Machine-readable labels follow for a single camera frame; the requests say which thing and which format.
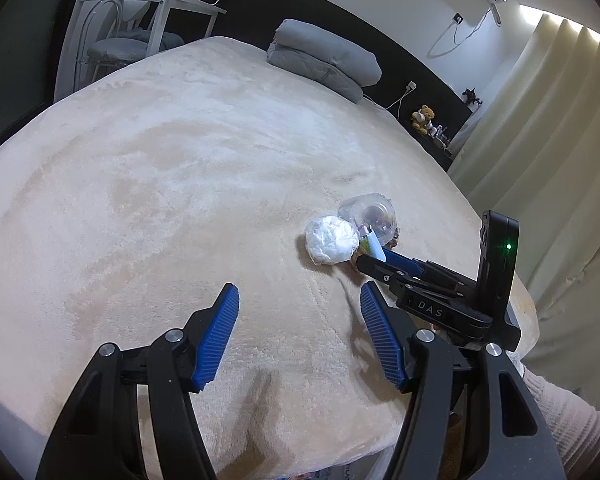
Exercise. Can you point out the grey folded quilt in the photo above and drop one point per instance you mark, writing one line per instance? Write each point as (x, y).
(330, 50)

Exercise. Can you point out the cluster of small bottles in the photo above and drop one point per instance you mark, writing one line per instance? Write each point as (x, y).
(440, 136)

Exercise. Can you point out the grey pillow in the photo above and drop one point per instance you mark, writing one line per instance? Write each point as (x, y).
(325, 77)

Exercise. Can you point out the frosted glass door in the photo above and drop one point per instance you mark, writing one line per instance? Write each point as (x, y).
(20, 60)

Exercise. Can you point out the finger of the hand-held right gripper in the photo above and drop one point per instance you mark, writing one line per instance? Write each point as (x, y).
(380, 270)
(402, 261)

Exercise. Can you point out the small green snack packet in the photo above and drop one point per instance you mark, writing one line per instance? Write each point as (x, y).
(371, 246)

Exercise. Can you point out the wall socket with plug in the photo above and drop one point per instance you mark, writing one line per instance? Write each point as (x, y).
(458, 18)

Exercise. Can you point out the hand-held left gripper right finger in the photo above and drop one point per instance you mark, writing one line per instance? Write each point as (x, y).
(382, 340)

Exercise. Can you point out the dark figurine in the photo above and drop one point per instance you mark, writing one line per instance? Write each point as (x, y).
(471, 96)

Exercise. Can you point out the black headboard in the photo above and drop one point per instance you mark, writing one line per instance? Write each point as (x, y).
(330, 20)

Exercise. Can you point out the white table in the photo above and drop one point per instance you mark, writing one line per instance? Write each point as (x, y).
(180, 5)

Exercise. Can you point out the clear plastic bag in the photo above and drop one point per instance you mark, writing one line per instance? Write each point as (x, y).
(340, 474)

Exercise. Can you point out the chair with grey cushion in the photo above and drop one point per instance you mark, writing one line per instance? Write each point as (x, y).
(115, 50)

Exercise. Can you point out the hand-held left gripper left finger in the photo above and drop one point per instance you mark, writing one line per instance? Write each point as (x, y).
(217, 340)

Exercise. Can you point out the white plastic bag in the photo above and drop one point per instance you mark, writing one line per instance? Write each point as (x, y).
(330, 240)

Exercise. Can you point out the cream curtain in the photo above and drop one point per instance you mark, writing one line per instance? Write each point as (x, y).
(555, 135)

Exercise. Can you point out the clear plastic cup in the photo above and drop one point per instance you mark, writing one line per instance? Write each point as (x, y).
(372, 212)

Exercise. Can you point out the person's right forearm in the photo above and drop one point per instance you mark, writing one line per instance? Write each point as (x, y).
(570, 410)

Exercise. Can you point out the yellow teddy bear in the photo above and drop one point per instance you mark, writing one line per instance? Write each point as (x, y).
(424, 119)

